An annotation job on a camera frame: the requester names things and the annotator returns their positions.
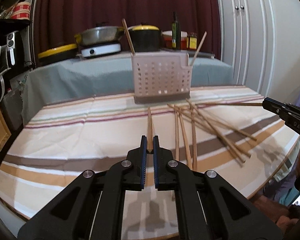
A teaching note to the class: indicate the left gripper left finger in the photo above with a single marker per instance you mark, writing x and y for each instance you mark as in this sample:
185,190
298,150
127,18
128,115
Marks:
91,207

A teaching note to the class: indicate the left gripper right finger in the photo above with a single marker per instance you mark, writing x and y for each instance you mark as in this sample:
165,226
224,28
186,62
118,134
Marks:
207,206

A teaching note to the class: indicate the wooden chopstick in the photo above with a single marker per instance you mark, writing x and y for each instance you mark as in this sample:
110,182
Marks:
255,104
186,143
194,139
198,49
176,123
230,144
208,128
149,130
128,36
210,119

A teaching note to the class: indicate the person right hand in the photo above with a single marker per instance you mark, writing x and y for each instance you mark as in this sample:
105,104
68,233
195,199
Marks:
276,212

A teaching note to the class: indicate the striped tablecloth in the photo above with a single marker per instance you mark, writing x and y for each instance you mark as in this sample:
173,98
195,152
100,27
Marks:
64,139

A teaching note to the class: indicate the white wardrobe doors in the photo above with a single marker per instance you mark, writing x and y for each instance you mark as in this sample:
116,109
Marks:
248,41

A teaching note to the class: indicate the grey cutting board tray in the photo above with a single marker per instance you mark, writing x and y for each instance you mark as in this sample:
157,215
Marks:
191,53

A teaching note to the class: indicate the sauce jar yellow label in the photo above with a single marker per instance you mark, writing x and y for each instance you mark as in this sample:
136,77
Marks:
191,41

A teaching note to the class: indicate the grey blue tablecloth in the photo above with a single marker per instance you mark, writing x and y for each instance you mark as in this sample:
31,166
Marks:
69,80

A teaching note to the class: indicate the white perforated utensil holder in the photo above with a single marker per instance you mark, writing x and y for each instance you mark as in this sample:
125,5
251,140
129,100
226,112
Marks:
161,76

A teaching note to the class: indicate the dark olive oil bottle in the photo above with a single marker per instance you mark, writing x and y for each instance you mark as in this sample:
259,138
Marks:
176,34

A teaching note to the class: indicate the red container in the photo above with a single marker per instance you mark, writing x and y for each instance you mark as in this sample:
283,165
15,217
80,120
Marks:
167,43

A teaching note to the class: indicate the yellow lid electric cooker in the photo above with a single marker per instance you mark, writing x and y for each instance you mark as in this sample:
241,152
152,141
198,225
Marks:
61,53

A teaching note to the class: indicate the white induction cooker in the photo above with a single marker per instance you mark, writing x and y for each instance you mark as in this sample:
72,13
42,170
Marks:
101,50

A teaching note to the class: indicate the black air fryer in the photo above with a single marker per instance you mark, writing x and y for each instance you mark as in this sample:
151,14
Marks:
15,50

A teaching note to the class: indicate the steel wok with lid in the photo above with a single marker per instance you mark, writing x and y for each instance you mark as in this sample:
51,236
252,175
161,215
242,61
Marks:
99,35

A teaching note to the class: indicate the black pot yellow lid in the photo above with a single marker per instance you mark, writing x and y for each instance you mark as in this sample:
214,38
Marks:
145,38

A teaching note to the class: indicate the dark red curtain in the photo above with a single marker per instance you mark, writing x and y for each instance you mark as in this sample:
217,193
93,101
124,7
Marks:
56,22

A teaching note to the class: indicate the red striped round box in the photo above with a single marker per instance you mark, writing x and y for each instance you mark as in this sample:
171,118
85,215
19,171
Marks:
21,11

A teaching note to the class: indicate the black storage shelf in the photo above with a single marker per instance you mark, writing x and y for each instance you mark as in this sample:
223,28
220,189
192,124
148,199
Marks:
7,26

